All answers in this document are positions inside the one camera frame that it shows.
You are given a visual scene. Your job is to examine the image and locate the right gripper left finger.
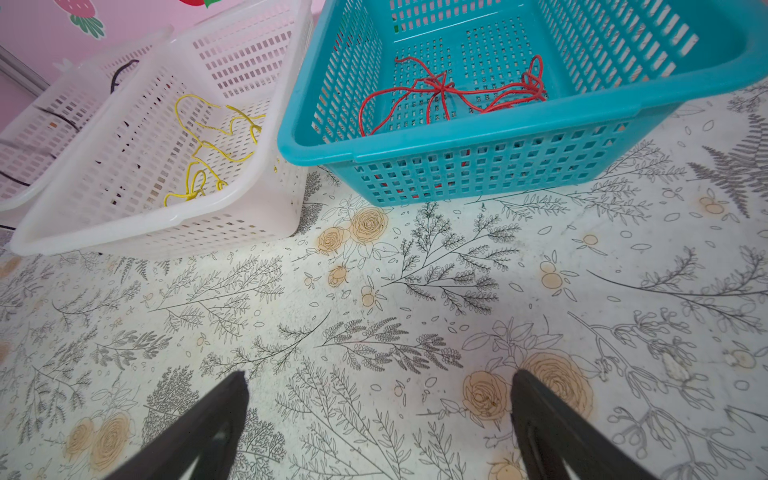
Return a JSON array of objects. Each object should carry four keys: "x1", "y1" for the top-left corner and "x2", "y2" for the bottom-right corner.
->
[{"x1": 108, "y1": 371, "x2": 249, "y2": 479}]

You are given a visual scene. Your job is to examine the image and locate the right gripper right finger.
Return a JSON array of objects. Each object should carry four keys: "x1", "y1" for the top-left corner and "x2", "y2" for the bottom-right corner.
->
[{"x1": 510, "y1": 369, "x2": 651, "y2": 479}]

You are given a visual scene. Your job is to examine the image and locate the yellow cable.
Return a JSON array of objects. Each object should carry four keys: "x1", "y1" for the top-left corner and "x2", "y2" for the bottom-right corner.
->
[{"x1": 163, "y1": 93, "x2": 266, "y2": 208}]

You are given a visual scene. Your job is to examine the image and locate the black cable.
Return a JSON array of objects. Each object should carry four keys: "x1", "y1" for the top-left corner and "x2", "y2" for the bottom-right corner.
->
[{"x1": 0, "y1": 58, "x2": 140, "y2": 232}]

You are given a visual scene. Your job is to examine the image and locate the middle white plastic basket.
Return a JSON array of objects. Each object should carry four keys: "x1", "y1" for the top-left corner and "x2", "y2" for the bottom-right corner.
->
[{"x1": 10, "y1": 1, "x2": 313, "y2": 260}]

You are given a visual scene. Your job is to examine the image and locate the white plastic basket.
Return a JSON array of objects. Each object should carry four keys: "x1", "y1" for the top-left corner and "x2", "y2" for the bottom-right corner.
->
[
  {"x1": 1, "y1": 25, "x2": 173, "y2": 232},
  {"x1": 10, "y1": 1, "x2": 313, "y2": 260}
]

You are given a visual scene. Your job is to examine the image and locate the teal plastic basket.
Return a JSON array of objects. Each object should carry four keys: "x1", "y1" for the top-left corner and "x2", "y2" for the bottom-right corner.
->
[{"x1": 277, "y1": 1, "x2": 767, "y2": 207}]

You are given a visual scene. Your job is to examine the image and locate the left white plastic basket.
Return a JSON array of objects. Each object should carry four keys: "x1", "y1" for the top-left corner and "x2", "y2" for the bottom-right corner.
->
[{"x1": 1, "y1": 25, "x2": 173, "y2": 232}]

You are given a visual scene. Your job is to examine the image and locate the left aluminium corner post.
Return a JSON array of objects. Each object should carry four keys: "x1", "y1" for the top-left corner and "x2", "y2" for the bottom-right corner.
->
[{"x1": 0, "y1": 47, "x2": 50, "y2": 96}]

